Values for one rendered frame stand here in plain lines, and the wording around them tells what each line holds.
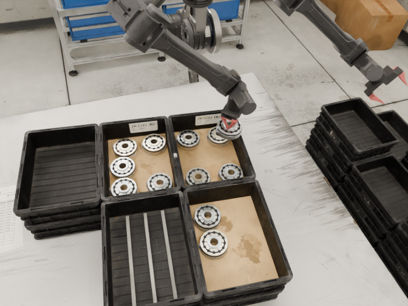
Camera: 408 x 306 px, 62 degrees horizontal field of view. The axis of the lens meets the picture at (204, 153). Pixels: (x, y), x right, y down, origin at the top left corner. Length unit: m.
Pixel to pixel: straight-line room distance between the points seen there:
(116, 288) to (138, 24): 0.84
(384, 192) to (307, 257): 0.91
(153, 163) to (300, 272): 0.75
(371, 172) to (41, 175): 1.83
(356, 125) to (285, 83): 1.13
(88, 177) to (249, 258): 0.73
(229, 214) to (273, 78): 2.18
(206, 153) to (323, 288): 0.72
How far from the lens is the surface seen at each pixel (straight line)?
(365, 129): 2.40
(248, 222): 1.36
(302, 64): 3.63
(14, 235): 1.61
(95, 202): 1.31
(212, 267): 1.27
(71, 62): 3.31
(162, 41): 0.94
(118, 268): 1.28
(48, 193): 1.50
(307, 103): 3.19
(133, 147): 1.52
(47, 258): 1.51
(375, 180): 2.30
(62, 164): 1.57
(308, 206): 1.62
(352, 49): 1.32
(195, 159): 1.50
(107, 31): 3.20
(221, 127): 1.35
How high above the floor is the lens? 2.02
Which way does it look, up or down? 51 degrees down
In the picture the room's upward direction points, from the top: 5 degrees clockwise
